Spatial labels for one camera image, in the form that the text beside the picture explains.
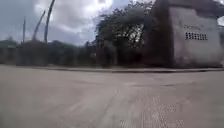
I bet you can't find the grey block building with vents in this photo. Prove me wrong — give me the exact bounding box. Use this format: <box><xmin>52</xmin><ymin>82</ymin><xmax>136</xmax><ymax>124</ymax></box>
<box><xmin>151</xmin><ymin>0</ymin><xmax>224</xmax><ymax>69</ymax></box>

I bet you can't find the long dark boundary wall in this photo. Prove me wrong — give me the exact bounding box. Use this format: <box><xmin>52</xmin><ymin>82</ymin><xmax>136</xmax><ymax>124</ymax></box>
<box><xmin>0</xmin><ymin>39</ymin><xmax>98</xmax><ymax>67</ymax></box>

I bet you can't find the thin leaning pole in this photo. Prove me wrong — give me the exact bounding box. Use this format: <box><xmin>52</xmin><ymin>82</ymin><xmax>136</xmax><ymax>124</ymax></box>
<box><xmin>21</xmin><ymin>17</ymin><xmax>27</xmax><ymax>44</ymax></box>
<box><xmin>31</xmin><ymin>9</ymin><xmax>46</xmax><ymax>42</ymax></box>

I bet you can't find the long grey kerb pavement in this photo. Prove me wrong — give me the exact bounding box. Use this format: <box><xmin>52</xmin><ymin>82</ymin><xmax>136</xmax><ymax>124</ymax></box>
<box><xmin>19</xmin><ymin>65</ymin><xmax>224</xmax><ymax>74</ymax></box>

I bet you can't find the tall curved dark pole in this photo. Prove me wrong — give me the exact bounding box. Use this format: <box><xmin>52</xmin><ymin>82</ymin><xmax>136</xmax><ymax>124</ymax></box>
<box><xmin>43</xmin><ymin>0</ymin><xmax>56</xmax><ymax>44</ymax></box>

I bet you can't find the broad dark bushy tree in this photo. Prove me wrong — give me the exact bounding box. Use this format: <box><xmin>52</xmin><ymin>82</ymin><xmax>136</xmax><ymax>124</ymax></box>
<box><xmin>94</xmin><ymin>1</ymin><xmax>156</xmax><ymax>68</ymax></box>

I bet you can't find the grey concrete road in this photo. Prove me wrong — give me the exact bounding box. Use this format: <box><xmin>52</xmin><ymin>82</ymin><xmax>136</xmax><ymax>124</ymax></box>
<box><xmin>0</xmin><ymin>64</ymin><xmax>224</xmax><ymax>128</ymax></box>

